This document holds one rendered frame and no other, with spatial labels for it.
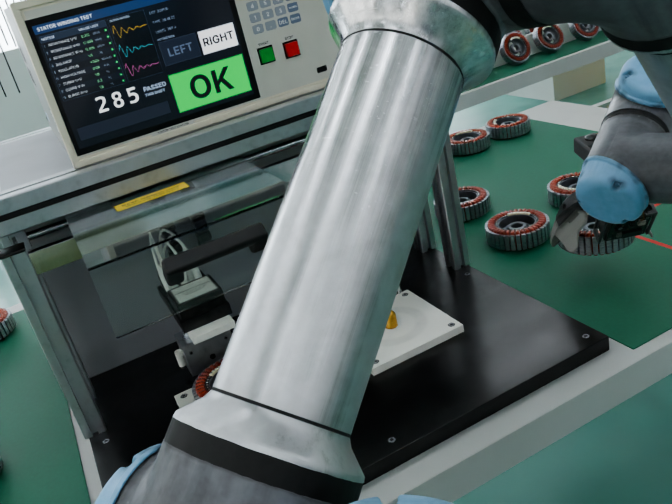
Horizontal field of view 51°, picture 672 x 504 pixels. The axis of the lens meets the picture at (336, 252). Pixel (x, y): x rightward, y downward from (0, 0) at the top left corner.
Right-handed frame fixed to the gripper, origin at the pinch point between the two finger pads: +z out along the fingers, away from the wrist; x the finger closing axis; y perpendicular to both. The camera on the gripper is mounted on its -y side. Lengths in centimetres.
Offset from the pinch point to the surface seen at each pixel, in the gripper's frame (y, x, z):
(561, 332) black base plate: 17.8, -11.7, -5.9
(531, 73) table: -114, 34, 81
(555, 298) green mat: 8.8, -8.6, 2.2
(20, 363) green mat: -5, -99, 14
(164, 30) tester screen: -20, -55, -37
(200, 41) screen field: -20, -51, -34
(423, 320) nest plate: 10.1, -28.9, -1.8
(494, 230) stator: -10.2, -12.1, 10.0
